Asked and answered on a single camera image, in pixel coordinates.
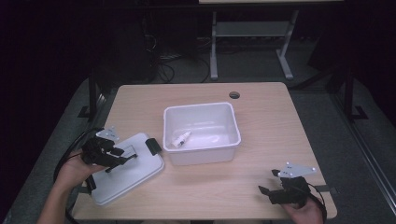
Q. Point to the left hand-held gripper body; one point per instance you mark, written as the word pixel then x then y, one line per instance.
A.
pixel 99 151

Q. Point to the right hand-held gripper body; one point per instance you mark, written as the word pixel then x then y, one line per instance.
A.
pixel 291 188

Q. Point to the white lid with black latches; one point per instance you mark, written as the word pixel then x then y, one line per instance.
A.
pixel 130 174

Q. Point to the small white bottle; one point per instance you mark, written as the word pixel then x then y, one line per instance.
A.
pixel 181 139

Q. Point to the white plastic storage box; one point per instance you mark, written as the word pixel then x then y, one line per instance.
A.
pixel 202 133

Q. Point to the person's right hand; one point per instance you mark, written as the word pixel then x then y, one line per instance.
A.
pixel 303 213

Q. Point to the person's left hand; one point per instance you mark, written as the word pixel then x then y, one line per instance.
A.
pixel 74 171

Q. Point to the dark metal stand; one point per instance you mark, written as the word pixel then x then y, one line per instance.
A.
pixel 92 93
pixel 350 93

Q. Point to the grey metal table frame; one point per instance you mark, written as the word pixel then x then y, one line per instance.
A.
pixel 249 29

